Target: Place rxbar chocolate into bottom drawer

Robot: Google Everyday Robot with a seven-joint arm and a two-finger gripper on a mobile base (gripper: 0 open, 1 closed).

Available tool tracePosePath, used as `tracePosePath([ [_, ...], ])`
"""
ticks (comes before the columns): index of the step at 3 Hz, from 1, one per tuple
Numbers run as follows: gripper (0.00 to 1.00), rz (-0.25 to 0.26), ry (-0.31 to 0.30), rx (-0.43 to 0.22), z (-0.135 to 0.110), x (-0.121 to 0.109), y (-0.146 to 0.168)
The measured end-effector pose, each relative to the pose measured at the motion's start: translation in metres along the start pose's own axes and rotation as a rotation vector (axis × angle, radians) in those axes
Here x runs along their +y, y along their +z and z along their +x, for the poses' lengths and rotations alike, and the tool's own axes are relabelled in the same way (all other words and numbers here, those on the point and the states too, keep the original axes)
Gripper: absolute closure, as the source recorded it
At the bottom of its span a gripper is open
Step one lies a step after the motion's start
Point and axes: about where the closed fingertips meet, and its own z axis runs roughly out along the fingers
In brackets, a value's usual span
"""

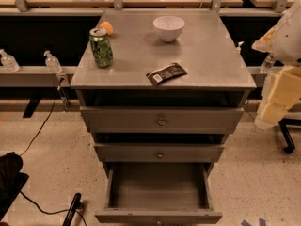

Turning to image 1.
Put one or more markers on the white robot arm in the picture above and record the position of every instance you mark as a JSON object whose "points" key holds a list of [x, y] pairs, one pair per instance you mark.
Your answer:
{"points": [[287, 38]]}

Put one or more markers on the black handle on floor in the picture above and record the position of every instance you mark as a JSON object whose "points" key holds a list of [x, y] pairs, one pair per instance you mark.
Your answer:
{"points": [[75, 204]]}

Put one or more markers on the orange fruit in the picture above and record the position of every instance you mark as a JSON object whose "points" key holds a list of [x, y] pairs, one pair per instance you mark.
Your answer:
{"points": [[107, 26]]}

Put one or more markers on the grey drawer cabinet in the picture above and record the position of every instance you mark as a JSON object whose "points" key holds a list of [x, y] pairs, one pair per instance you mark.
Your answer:
{"points": [[216, 74]]}

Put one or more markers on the clear sanitizer pump bottle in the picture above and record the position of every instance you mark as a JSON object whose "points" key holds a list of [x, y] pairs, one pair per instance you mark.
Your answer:
{"points": [[52, 63]]}

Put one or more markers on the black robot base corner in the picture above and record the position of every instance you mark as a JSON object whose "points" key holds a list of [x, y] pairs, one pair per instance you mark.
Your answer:
{"points": [[12, 180]]}

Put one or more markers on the grey middle drawer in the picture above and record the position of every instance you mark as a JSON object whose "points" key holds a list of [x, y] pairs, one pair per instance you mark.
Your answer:
{"points": [[151, 152]]}

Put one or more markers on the grey open bottom drawer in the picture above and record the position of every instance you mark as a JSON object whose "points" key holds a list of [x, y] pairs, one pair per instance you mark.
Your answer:
{"points": [[158, 194]]}

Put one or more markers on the clear sanitizer bottle far left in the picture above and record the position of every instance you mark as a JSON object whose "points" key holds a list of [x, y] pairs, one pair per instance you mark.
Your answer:
{"points": [[9, 62]]}

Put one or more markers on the black rxbar chocolate wrapper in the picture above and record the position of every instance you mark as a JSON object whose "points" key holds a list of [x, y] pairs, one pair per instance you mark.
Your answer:
{"points": [[165, 74]]}

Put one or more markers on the green soda can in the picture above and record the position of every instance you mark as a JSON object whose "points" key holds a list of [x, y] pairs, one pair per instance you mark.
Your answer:
{"points": [[101, 47]]}

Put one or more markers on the black table leg with caster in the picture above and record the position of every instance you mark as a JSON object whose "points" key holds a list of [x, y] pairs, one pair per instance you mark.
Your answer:
{"points": [[285, 132]]}

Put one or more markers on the small white pump bottle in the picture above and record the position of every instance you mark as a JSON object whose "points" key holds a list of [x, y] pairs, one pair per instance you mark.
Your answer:
{"points": [[239, 46]]}

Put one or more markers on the grey top drawer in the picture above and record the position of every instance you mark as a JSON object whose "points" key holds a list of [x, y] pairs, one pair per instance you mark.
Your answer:
{"points": [[167, 120]]}

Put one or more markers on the white bowl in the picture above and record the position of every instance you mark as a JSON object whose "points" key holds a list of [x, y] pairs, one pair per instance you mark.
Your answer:
{"points": [[168, 28]]}

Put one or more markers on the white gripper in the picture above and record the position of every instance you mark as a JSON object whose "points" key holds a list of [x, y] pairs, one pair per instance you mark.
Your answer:
{"points": [[289, 40]]}

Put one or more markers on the clear water bottle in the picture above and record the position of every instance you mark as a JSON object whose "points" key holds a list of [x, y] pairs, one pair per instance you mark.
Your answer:
{"points": [[267, 64]]}

